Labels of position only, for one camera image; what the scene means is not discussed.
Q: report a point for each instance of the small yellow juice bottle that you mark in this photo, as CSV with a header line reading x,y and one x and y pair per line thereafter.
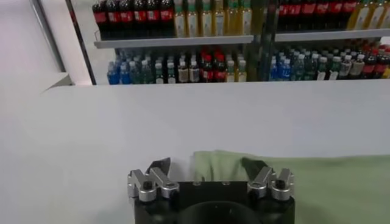
x,y
387,73
230,73
242,73

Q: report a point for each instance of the small dark bottle white cap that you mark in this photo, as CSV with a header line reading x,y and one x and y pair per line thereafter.
x,y
335,68
159,74
171,74
322,69

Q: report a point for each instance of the yellow tea bottle white cap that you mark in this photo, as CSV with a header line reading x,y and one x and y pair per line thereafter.
x,y
386,16
362,16
375,16

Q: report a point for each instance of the blue water bottle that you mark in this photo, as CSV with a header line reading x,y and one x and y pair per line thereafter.
x,y
125,74
112,74
285,70
274,71

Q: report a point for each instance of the grey window frame post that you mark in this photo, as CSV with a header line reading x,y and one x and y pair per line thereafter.
x,y
48,36

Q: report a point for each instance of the small brown label bottle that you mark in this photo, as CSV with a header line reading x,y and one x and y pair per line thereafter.
x,y
345,67
358,67
183,73
194,73

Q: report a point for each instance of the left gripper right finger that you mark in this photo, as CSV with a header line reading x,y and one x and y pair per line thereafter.
x,y
262,182

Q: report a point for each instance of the metal beverage shelf unit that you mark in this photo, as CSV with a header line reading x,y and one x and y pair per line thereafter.
x,y
170,42
329,35

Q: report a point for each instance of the light green polo shirt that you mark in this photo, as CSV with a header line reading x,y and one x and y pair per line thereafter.
x,y
335,182

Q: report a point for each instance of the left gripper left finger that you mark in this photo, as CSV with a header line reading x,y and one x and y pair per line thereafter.
x,y
146,185

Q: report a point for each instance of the large white work table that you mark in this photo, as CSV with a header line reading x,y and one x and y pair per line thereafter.
x,y
91,137

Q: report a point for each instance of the small cola bottle red cap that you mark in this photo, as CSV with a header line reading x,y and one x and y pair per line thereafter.
x,y
369,65
219,70
207,70
381,64

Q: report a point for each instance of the green clear bottle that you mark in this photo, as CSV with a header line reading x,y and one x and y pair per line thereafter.
x,y
310,70
134,74
300,70
146,74

